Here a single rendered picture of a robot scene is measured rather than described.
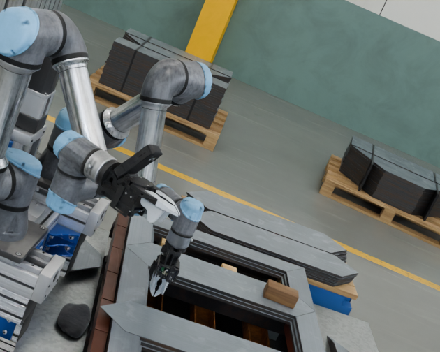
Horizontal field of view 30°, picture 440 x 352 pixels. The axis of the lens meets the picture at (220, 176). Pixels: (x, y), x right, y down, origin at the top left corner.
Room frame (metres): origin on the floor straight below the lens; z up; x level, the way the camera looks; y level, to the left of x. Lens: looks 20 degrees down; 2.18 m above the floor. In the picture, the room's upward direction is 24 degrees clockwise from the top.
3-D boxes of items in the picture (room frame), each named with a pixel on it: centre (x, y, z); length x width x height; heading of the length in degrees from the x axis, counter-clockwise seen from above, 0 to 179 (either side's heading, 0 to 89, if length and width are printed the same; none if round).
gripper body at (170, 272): (2.38, 0.04, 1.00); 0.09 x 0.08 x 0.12; 10
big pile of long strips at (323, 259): (3.32, -0.30, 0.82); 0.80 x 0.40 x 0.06; 100
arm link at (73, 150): (1.83, 0.33, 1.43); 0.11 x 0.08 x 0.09; 64
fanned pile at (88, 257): (2.74, 0.34, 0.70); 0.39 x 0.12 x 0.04; 10
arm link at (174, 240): (2.39, 0.04, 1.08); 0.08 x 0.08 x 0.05
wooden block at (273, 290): (2.74, -0.38, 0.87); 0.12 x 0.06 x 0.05; 94
